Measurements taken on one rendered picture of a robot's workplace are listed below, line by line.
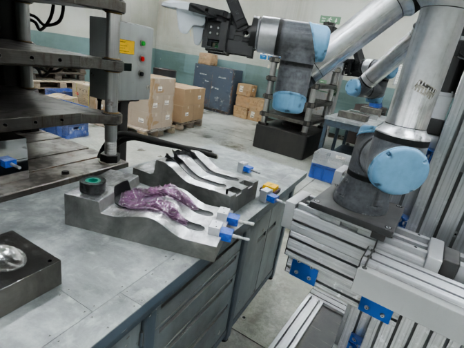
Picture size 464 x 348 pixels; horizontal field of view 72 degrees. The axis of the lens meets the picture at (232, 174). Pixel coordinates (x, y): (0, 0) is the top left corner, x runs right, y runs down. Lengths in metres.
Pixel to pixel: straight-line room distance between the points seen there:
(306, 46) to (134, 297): 0.70
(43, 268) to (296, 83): 0.70
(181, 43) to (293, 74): 9.16
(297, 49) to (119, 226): 0.72
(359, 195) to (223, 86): 7.56
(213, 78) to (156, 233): 7.63
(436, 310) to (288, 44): 0.66
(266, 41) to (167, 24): 9.54
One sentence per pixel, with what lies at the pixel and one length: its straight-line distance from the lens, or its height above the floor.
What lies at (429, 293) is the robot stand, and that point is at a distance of 0.90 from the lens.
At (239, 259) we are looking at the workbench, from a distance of 1.54.
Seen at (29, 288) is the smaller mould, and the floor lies 0.84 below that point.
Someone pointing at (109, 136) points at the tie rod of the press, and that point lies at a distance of 1.71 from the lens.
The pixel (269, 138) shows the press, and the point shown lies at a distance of 5.45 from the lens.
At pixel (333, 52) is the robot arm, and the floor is 1.43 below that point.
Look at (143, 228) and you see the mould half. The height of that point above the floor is 0.86.
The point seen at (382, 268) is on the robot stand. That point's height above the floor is 0.96.
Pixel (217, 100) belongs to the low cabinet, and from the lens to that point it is 8.44.
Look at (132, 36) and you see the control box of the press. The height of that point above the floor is 1.41.
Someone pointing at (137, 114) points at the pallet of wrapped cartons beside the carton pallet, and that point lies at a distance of 5.30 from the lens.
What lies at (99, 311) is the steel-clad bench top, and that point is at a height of 0.80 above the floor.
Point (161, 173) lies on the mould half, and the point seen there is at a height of 0.88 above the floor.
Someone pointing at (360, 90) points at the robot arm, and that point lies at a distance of 1.55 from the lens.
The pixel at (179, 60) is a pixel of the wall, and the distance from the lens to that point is 9.88.
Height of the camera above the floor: 1.38
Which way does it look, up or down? 20 degrees down
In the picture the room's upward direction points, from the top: 9 degrees clockwise
